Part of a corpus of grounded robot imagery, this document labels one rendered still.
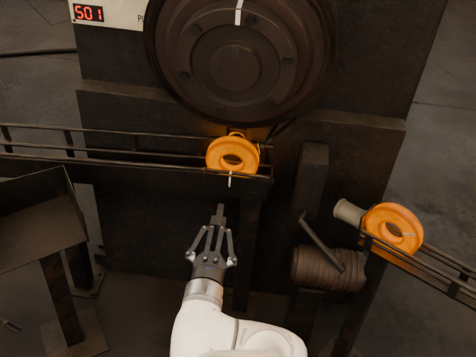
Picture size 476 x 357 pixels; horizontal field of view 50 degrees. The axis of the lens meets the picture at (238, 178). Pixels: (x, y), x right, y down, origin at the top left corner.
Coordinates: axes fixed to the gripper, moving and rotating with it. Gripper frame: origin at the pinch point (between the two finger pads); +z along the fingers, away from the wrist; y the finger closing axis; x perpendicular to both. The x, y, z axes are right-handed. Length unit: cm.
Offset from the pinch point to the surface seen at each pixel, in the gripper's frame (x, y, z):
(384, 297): -78, 65, 30
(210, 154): -0.7, -6.0, 22.9
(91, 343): -73, -43, -8
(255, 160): -0.7, 7.0, 22.6
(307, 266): -23.9, 26.1, 4.3
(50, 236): -14.2, -46.7, -3.5
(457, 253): -81, 99, 59
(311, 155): 3.1, 22.5, 23.6
